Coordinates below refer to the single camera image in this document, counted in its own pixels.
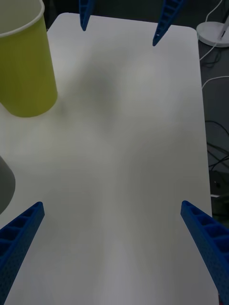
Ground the grey plastic bin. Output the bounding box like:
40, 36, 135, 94
0, 154, 16, 215

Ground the white cable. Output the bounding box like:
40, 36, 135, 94
201, 75, 229, 91
199, 42, 218, 61

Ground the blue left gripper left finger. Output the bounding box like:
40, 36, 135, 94
0, 201, 45, 305

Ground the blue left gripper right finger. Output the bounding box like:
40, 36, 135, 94
180, 200, 229, 305

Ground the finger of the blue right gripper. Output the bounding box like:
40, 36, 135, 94
78, 0, 93, 32
152, 0, 185, 47

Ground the yellow-green plastic bin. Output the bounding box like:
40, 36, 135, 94
0, 0, 59, 118

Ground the white round stand base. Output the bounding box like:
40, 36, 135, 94
196, 18, 229, 48

